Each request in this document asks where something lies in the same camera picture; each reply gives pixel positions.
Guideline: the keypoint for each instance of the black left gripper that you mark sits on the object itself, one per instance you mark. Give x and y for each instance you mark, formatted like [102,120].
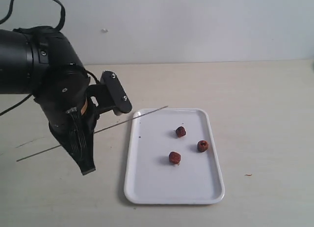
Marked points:
[72,112]

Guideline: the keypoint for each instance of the white rectangular plastic tray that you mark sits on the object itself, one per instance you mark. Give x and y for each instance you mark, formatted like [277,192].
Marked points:
[151,179]

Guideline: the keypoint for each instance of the thin metal skewer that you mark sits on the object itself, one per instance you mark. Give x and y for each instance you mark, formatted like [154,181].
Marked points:
[101,130]

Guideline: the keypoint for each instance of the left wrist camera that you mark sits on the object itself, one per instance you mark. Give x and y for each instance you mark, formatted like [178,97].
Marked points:
[121,103]

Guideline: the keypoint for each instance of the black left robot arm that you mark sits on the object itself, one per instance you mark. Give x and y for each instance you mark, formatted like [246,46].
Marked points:
[42,63]

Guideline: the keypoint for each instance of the red-brown food piece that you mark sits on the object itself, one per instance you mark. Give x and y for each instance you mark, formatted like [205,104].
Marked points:
[202,146]
[180,132]
[174,158]

